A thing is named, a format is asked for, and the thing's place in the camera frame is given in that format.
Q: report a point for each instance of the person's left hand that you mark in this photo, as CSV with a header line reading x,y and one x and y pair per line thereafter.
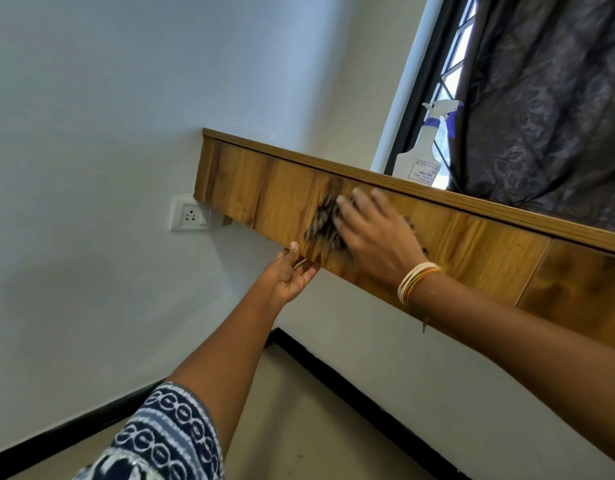
x,y
285,279

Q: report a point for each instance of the person's right hand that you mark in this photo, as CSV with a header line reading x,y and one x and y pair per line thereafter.
x,y
387,244

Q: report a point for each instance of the striped brown cloth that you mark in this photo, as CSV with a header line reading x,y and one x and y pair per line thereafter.
x,y
322,219

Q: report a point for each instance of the white spray bottle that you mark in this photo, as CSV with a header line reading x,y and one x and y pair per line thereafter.
x,y
417,164

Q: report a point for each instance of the wooden wall shelf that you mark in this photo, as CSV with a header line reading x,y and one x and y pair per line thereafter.
x,y
487,264

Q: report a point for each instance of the person's left forearm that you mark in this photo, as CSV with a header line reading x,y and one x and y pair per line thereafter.
x,y
227,364

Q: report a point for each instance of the person's right forearm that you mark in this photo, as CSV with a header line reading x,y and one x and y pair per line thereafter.
x,y
527,354

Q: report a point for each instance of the gold bangles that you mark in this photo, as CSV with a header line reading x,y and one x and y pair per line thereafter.
x,y
415,280

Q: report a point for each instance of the navy patterned left sleeve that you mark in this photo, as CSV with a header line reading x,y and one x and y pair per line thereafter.
x,y
167,439

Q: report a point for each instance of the brown leaf-patterned curtain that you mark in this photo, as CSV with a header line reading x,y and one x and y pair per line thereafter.
x,y
547,94

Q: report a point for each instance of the white wall socket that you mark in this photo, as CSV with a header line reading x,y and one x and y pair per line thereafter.
x,y
189,214

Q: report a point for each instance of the black window frame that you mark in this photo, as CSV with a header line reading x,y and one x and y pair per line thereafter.
x,y
422,84

